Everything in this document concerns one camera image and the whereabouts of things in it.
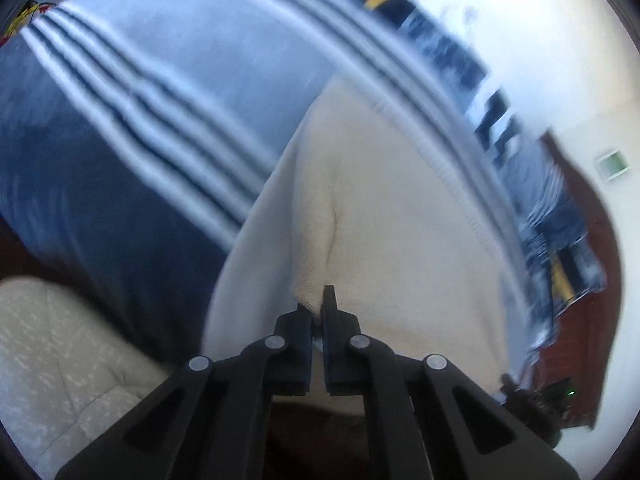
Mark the yellow and red bag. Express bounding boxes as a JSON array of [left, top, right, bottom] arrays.
[[0, 0, 58, 48]]

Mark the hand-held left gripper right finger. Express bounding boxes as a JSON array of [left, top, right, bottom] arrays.
[[321, 285, 581, 480]]

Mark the dark blue patterned pillow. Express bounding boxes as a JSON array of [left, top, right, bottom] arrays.
[[520, 200, 609, 353]]

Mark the white wall control panel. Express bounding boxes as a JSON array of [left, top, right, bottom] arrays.
[[594, 148, 630, 182]]

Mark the white quilted cloth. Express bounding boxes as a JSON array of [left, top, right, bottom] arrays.
[[0, 276, 177, 480]]

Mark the dark wooden headboard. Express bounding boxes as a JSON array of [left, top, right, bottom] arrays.
[[539, 129, 627, 432]]

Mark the bed with blue striped sheet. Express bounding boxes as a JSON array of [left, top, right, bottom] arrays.
[[0, 0, 608, 378]]

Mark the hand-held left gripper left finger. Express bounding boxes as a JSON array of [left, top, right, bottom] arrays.
[[55, 304, 314, 480]]

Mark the white knit sweater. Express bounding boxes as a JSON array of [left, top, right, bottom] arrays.
[[200, 80, 532, 417]]

